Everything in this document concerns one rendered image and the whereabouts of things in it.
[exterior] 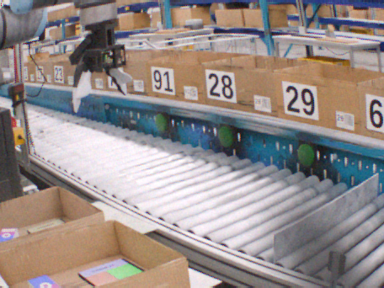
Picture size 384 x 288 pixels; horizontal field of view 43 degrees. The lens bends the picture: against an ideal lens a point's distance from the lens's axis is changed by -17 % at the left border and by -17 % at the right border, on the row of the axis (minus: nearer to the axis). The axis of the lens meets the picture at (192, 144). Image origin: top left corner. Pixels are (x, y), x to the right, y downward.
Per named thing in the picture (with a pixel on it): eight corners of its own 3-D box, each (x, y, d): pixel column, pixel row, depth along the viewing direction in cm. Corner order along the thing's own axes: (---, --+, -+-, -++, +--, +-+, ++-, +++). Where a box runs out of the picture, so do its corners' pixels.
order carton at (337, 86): (276, 120, 189) (271, 70, 184) (326, 104, 205) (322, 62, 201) (360, 137, 158) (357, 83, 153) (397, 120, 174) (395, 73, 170)
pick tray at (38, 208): (-31, 245, 133) (-40, 215, 131) (65, 216, 156) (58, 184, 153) (-6, 282, 111) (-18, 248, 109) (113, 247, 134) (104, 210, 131)
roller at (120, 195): (108, 208, 175) (105, 193, 174) (235, 166, 205) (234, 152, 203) (115, 212, 172) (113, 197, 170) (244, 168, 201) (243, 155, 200)
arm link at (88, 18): (72, 10, 119) (104, 3, 125) (73, 29, 120) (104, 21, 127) (93, 7, 113) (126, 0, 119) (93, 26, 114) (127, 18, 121)
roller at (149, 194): (118, 213, 170) (115, 198, 169) (248, 169, 200) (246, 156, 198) (126, 217, 166) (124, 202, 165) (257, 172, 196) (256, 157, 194)
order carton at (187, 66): (146, 98, 250) (143, 61, 245) (200, 85, 266) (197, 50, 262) (205, 106, 219) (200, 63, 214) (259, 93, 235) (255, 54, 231)
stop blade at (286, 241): (273, 266, 121) (273, 233, 119) (375, 201, 147) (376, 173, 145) (274, 267, 121) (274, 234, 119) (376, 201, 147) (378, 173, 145)
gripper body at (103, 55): (101, 76, 118) (98, 24, 114) (80, 75, 124) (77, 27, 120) (127, 67, 123) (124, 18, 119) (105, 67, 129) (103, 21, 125)
